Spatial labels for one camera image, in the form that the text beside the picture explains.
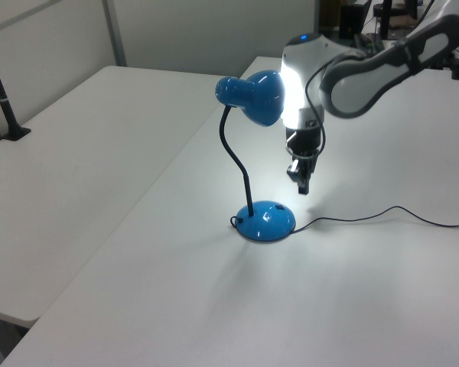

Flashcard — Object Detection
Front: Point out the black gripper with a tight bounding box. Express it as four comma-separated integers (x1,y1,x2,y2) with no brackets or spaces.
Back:
285,126,326,196

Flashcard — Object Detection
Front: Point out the blue gooseneck desk lamp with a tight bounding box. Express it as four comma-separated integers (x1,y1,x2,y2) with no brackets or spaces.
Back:
214,68,298,244

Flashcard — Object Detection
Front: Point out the dark monitor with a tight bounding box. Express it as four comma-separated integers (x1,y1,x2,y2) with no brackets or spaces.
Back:
340,0,373,40

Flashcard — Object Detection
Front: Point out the black stand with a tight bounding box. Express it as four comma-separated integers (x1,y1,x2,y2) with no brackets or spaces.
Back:
373,0,394,40

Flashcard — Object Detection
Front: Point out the white side table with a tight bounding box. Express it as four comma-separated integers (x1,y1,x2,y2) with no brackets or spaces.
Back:
0,65,253,330

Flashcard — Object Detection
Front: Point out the black pole with clamp base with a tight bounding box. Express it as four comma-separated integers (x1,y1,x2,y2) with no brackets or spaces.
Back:
0,33,32,141

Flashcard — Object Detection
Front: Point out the black cable on robot arm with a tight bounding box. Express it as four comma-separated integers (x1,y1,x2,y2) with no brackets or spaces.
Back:
304,57,328,156

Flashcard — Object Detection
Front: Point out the thin black lamp power cable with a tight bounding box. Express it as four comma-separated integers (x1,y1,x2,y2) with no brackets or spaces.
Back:
229,206,459,235

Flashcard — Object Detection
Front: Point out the grey metal partition post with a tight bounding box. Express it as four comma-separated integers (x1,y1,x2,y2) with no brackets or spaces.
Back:
101,0,129,68

